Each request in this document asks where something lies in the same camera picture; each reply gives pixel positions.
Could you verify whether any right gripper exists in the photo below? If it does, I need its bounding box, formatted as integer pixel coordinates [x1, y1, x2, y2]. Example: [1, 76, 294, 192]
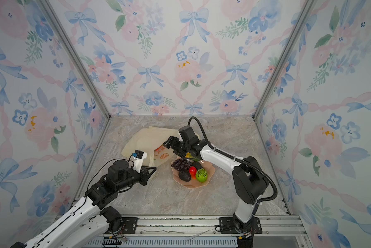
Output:
[163, 135, 192, 157]

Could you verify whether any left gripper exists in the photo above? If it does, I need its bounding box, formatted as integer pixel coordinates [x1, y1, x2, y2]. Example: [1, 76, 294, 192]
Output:
[118, 165, 157, 192]

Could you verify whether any green-orange mango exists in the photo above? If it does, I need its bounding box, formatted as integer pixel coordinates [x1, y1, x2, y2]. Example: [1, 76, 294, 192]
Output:
[185, 153, 201, 161]

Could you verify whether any red apple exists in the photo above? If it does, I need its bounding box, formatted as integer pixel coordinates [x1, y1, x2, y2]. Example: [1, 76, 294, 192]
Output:
[188, 166, 197, 179]

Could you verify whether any green custard apple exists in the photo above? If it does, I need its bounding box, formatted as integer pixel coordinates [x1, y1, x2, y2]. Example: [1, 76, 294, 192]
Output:
[195, 168, 208, 183]

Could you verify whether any yellow plastic bag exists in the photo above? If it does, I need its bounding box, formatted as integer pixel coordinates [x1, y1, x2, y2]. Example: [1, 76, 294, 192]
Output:
[121, 126, 180, 167]

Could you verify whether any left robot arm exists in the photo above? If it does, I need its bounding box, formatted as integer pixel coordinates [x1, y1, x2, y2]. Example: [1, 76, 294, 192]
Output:
[12, 159, 156, 248]

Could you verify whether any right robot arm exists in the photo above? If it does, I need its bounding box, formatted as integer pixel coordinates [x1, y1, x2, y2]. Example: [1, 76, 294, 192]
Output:
[163, 126, 270, 234]

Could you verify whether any dark avocado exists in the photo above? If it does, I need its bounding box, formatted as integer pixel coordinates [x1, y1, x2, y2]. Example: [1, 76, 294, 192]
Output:
[178, 170, 192, 182]
[193, 161, 203, 170]

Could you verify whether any purple grape bunch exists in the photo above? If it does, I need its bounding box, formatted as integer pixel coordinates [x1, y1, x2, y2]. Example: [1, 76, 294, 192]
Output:
[171, 158, 192, 172]

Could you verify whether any pink scalloped fruit plate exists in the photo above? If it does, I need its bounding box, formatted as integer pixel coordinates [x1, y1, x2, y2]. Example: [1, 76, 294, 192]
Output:
[171, 157, 215, 189]

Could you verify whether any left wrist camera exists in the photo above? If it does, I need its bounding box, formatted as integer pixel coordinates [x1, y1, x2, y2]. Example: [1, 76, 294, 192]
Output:
[131, 150, 147, 173]

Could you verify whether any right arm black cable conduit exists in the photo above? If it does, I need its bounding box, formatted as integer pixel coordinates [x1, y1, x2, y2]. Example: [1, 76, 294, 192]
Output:
[187, 116, 278, 215]

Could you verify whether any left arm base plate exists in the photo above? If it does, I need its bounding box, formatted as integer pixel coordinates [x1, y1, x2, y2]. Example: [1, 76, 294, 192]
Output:
[119, 217, 138, 234]

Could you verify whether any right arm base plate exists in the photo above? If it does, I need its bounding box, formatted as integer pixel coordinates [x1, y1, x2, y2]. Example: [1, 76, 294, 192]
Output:
[215, 216, 262, 235]

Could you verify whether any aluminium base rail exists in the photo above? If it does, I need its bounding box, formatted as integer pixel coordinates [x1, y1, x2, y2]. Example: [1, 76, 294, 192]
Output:
[42, 214, 313, 248]

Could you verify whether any right aluminium corner post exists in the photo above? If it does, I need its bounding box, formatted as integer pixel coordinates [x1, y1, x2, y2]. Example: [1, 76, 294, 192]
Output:
[253, 0, 316, 122]

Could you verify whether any aluminium corner post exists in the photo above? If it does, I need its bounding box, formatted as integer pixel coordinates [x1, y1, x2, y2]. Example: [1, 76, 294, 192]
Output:
[253, 0, 316, 122]
[37, 0, 111, 120]

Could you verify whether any left aluminium corner post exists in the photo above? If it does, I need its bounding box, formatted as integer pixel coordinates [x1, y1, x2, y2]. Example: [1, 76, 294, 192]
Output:
[37, 0, 111, 120]

